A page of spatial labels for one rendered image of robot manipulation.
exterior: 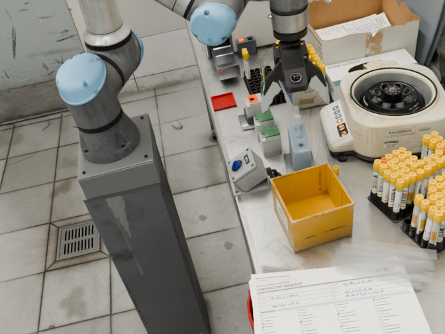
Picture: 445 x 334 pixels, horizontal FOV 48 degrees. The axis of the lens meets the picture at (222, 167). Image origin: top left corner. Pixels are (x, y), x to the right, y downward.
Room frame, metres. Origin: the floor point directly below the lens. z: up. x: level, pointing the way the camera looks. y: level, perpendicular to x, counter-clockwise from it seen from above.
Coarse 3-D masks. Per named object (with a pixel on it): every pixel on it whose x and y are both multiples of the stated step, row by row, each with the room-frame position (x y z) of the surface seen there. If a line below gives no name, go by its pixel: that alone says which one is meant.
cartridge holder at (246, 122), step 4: (244, 108) 1.12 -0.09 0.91; (244, 112) 1.10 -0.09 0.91; (240, 116) 1.12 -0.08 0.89; (244, 116) 1.11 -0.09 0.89; (240, 120) 1.10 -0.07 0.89; (244, 120) 1.10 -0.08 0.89; (248, 120) 1.07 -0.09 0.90; (252, 120) 1.07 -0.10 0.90; (240, 124) 1.09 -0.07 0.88; (244, 124) 1.08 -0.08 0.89; (248, 124) 1.07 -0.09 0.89; (252, 124) 1.07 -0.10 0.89; (244, 128) 1.07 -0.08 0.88; (248, 128) 1.07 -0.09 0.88
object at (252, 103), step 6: (246, 96) 1.12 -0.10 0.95; (252, 96) 1.11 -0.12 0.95; (258, 96) 1.10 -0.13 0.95; (246, 102) 1.10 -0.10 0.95; (252, 102) 1.08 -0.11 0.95; (258, 102) 1.08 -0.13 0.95; (246, 108) 1.09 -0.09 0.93; (252, 108) 1.08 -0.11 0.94; (258, 108) 1.08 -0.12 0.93; (252, 114) 1.08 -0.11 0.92
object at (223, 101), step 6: (216, 96) 1.25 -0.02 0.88; (222, 96) 1.25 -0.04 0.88; (228, 96) 1.24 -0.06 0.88; (216, 102) 1.22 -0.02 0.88; (222, 102) 1.22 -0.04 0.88; (228, 102) 1.21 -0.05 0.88; (234, 102) 1.20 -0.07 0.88; (216, 108) 1.18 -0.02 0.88; (222, 108) 1.18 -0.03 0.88; (228, 108) 1.18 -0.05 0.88
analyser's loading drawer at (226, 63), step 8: (216, 48) 1.41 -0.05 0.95; (224, 48) 1.41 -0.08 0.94; (216, 56) 1.36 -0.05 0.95; (224, 56) 1.36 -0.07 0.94; (232, 56) 1.36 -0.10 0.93; (216, 64) 1.37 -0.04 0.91; (224, 64) 1.36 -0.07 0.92; (232, 64) 1.35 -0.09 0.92; (224, 72) 1.31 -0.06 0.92; (232, 72) 1.31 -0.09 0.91
